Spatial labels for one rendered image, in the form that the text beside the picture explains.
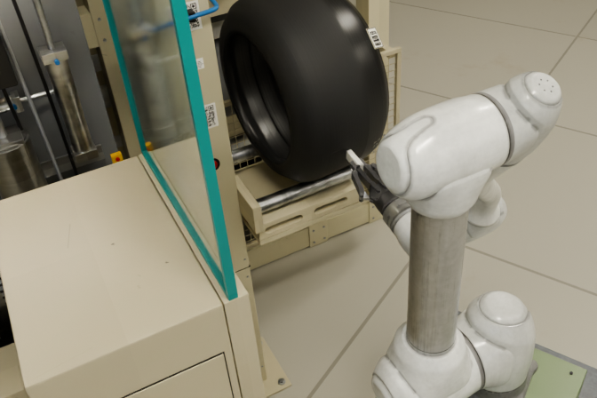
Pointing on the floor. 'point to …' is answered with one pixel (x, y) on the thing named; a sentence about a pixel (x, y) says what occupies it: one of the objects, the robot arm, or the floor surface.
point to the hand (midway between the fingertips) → (354, 161)
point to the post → (204, 36)
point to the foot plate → (277, 379)
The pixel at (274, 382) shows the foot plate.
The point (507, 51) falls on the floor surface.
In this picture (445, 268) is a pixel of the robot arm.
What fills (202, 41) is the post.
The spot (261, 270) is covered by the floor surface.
